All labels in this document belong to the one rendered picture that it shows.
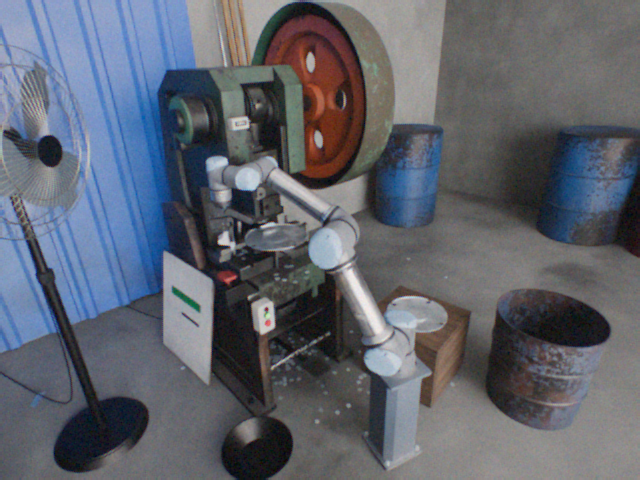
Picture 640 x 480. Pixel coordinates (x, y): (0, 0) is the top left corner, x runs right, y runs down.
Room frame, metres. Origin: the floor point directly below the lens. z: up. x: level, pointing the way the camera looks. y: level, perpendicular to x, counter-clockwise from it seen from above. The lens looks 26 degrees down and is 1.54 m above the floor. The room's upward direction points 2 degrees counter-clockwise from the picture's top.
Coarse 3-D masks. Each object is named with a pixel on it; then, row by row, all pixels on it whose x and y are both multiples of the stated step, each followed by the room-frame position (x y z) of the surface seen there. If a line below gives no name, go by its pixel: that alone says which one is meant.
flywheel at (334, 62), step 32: (288, 32) 2.06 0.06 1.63; (320, 32) 1.89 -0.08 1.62; (288, 64) 2.12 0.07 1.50; (320, 64) 1.95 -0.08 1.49; (352, 64) 1.75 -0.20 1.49; (320, 96) 1.93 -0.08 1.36; (352, 96) 1.80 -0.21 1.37; (320, 128) 1.95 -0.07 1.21; (352, 128) 1.75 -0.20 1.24; (320, 160) 1.96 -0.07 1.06; (352, 160) 1.78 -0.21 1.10
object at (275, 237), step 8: (272, 224) 1.80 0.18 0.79; (280, 224) 1.80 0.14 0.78; (288, 224) 1.79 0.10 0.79; (248, 232) 1.71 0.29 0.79; (256, 232) 1.72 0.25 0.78; (264, 232) 1.72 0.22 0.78; (272, 232) 1.70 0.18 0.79; (280, 232) 1.70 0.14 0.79; (288, 232) 1.70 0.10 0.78; (296, 232) 1.70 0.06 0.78; (304, 232) 1.70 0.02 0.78; (248, 240) 1.63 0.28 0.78; (256, 240) 1.63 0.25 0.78; (264, 240) 1.62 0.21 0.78; (272, 240) 1.61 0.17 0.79; (280, 240) 1.61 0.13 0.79; (288, 240) 1.62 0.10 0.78; (296, 240) 1.61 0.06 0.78; (304, 240) 1.60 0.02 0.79; (256, 248) 1.54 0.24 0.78; (264, 248) 1.54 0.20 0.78; (272, 248) 1.54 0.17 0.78; (280, 248) 1.54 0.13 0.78; (288, 248) 1.53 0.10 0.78
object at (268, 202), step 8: (256, 152) 1.69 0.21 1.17; (264, 152) 1.70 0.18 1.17; (272, 152) 1.72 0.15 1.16; (264, 184) 1.69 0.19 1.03; (264, 192) 1.67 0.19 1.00; (272, 192) 1.71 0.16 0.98; (240, 200) 1.73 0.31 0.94; (248, 200) 1.68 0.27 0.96; (256, 200) 1.65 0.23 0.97; (264, 200) 1.64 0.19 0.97; (272, 200) 1.67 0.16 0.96; (280, 200) 1.70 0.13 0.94; (240, 208) 1.73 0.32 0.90; (248, 208) 1.68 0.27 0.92; (256, 208) 1.65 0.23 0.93; (264, 208) 1.64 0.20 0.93; (272, 208) 1.67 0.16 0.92; (280, 208) 1.70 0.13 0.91; (256, 216) 1.65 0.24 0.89
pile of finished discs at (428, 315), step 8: (408, 296) 1.75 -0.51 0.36; (416, 296) 1.75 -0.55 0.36; (400, 304) 1.69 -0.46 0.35; (408, 304) 1.69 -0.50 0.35; (416, 304) 1.69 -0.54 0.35; (424, 304) 1.68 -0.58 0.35; (432, 304) 1.68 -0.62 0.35; (416, 312) 1.61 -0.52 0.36; (424, 312) 1.61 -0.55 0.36; (432, 312) 1.61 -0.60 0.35; (440, 312) 1.61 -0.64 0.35; (416, 320) 1.55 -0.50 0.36; (424, 320) 1.55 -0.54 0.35; (432, 320) 1.55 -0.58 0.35; (440, 320) 1.55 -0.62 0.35; (416, 328) 1.49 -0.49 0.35; (424, 328) 1.49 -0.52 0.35; (432, 328) 1.49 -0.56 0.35
